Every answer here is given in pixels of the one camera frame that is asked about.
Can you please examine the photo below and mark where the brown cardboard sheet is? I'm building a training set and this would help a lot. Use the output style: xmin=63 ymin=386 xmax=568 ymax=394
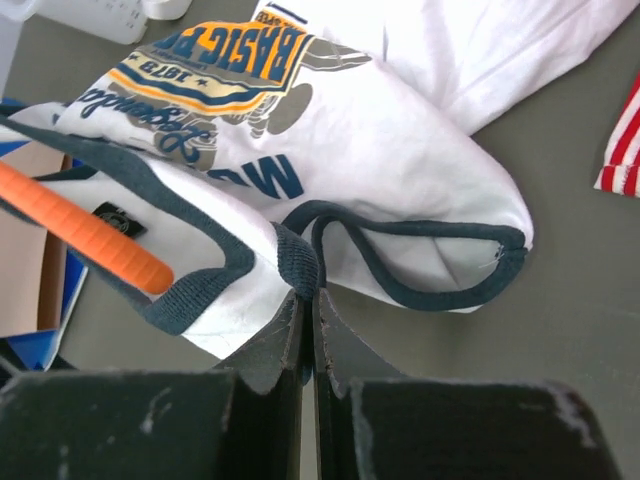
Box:
xmin=1 ymin=211 xmax=66 ymax=338

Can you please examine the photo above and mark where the white perforated plastic basket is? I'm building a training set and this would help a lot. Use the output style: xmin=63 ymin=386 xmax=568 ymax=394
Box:
xmin=1 ymin=1 xmax=191 ymax=102

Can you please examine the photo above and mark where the red striped tank top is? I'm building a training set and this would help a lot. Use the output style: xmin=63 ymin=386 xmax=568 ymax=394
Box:
xmin=594 ymin=75 xmax=640 ymax=198

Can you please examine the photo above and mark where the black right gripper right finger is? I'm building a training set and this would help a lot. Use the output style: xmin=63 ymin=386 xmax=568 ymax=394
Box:
xmin=312 ymin=290 xmax=620 ymax=479

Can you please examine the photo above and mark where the orange hanger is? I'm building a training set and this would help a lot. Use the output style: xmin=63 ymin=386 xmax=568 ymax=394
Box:
xmin=1 ymin=163 xmax=174 ymax=295

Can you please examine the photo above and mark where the white printed tank top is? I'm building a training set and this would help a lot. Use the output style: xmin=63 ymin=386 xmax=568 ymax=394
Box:
xmin=1 ymin=1 xmax=636 ymax=359

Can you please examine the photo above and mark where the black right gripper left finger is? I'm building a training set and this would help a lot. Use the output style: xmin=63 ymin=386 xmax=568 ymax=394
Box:
xmin=1 ymin=294 xmax=305 ymax=479

